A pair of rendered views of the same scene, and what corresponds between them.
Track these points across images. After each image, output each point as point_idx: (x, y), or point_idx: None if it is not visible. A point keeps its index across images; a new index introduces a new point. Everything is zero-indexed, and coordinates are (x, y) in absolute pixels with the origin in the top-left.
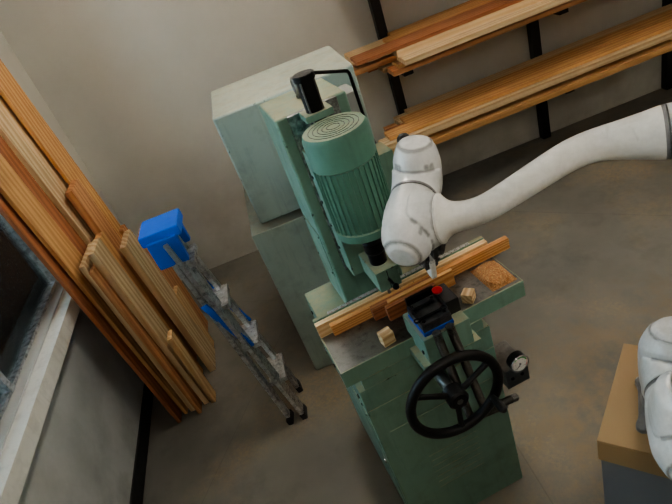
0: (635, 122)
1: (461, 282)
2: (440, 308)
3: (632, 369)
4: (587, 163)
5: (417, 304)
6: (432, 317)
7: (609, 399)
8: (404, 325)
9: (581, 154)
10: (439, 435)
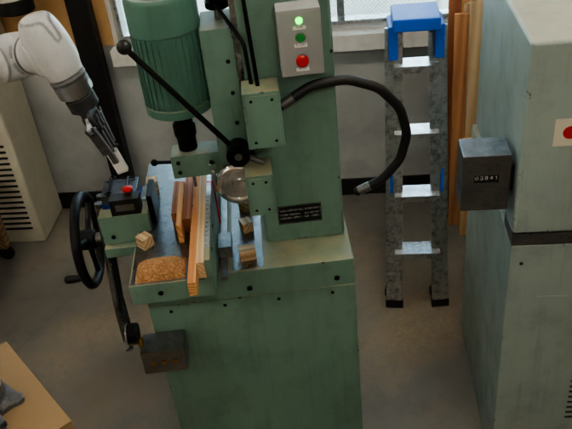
0: None
1: (177, 247)
2: (109, 191)
3: (37, 405)
4: None
5: (133, 182)
6: (106, 186)
7: (28, 370)
8: (162, 202)
9: None
10: (95, 249)
